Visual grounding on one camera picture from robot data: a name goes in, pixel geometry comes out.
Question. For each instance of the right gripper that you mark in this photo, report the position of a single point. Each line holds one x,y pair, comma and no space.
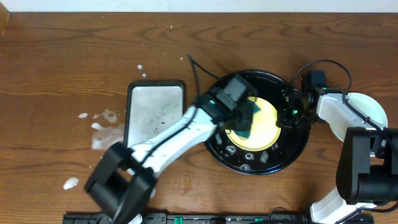
285,122

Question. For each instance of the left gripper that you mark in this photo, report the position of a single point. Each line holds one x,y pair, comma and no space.
244,116

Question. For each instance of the green yellow sponge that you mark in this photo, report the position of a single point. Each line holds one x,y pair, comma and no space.
255,109

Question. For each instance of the yellow plate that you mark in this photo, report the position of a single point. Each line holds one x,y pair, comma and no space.
264,131

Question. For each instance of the light green plate front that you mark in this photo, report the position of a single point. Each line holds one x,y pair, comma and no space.
370,107

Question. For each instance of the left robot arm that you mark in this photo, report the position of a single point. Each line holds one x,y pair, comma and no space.
124,180

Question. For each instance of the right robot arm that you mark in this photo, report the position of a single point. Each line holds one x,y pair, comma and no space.
366,177

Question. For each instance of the black round tray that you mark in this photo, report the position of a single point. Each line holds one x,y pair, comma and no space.
282,153

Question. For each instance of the black rectangular soap tray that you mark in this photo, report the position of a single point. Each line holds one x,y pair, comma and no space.
152,107

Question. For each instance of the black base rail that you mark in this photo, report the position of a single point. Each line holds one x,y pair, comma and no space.
162,218

